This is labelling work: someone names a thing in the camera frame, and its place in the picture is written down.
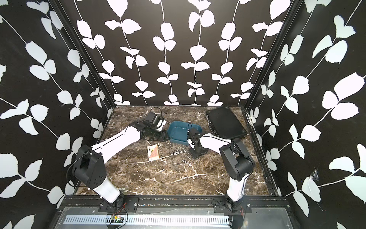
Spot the teal plastic storage box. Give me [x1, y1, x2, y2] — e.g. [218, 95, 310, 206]
[168, 121, 203, 146]

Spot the playing card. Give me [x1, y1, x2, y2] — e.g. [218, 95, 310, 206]
[147, 144, 160, 162]

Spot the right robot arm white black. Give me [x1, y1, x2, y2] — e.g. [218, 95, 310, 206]
[187, 128, 255, 203]

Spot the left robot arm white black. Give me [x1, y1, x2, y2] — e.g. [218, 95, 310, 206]
[67, 121, 169, 203]

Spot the steel nail pile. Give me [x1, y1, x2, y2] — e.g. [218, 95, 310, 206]
[161, 148, 197, 172]

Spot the black carrying case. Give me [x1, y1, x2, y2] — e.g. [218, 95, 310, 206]
[205, 106, 248, 140]

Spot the white perforated strip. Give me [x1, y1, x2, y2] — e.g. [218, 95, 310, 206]
[62, 215, 230, 227]

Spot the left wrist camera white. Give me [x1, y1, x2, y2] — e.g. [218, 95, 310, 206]
[144, 112, 166, 131]

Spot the small circuit board with wires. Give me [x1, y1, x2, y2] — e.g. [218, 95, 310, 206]
[106, 204, 129, 229]

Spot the black front rail base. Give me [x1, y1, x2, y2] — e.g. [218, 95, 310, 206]
[58, 195, 292, 214]

